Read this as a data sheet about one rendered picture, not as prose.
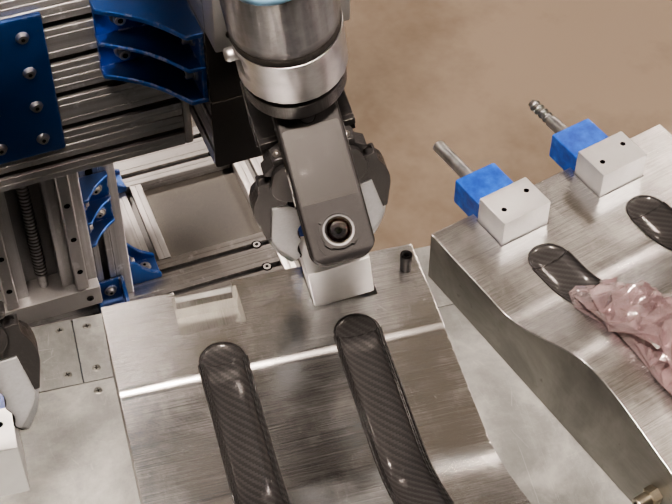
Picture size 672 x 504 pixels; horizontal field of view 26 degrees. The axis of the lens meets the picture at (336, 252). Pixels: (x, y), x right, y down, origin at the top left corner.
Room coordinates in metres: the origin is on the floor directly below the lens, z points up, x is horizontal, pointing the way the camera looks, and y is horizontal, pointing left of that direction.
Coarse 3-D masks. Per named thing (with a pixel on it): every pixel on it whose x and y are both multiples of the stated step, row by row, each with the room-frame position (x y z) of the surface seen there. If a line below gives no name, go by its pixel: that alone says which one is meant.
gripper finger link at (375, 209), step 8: (360, 184) 0.75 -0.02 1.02; (368, 184) 0.75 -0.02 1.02; (368, 192) 0.75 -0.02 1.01; (376, 192) 0.76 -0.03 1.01; (368, 200) 0.76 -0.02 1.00; (376, 200) 0.76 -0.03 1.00; (368, 208) 0.76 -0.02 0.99; (376, 208) 0.76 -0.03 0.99; (384, 208) 0.76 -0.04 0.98; (376, 216) 0.76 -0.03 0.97; (376, 224) 0.76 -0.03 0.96
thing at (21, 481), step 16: (0, 400) 0.61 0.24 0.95; (0, 416) 0.59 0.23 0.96; (0, 432) 0.57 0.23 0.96; (16, 432) 0.58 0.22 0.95; (0, 448) 0.56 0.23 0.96; (16, 448) 0.56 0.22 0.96; (0, 464) 0.56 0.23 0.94; (16, 464) 0.56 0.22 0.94; (0, 480) 0.56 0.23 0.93; (16, 480) 0.56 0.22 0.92; (0, 496) 0.55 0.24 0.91
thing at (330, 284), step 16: (304, 240) 0.76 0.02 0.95; (304, 256) 0.75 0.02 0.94; (368, 256) 0.75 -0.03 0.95; (304, 272) 0.76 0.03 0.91; (320, 272) 0.73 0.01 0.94; (336, 272) 0.74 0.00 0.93; (352, 272) 0.74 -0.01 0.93; (368, 272) 0.75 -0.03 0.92; (320, 288) 0.74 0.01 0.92; (336, 288) 0.74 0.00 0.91; (352, 288) 0.75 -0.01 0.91; (368, 288) 0.75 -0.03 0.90; (320, 304) 0.74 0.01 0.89
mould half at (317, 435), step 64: (384, 256) 0.80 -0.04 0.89; (128, 320) 0.73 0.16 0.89; (256, 320) 0.73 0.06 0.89; (320, 320) 0.73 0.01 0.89; (384, 320) 0.73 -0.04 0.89; (128, 384) 0.66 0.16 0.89; (192, 384) 0.67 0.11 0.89; (256, 384) 0.67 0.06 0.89; (320, 384) 0.67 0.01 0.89; (448, 384) 0.67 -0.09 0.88; (192, 448) 0.61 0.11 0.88; (320, 448) 0.61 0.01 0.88; (448, 448) 0.61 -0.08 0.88
